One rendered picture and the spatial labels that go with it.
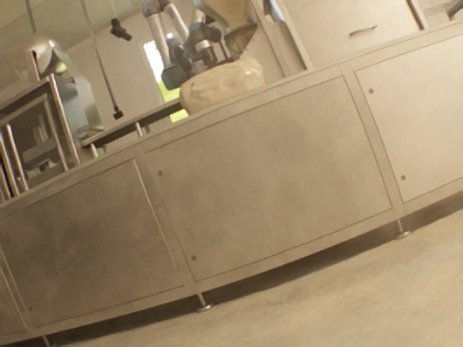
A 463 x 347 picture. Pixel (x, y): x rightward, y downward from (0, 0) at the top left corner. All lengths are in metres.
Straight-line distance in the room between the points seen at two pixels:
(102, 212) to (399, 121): 1.32
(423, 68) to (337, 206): 0.70
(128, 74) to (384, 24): 3.35
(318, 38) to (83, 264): 1.49
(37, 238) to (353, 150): 1.48
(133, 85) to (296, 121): 3.25
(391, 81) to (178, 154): 0.93
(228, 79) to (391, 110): 0.70
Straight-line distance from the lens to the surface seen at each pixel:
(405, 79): 1.74
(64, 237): 1.91
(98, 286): 1.89
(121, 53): 4.82
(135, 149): 1.72
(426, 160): 1.74
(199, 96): 1.75
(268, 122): 1.62
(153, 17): 3.13
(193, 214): 1.67
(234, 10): 2.06
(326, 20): 1.93
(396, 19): 2.02
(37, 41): 2.41
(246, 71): 1.75
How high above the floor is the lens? 0.51
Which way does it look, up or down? level
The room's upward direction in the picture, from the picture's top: 21 degrees counter-clockwise
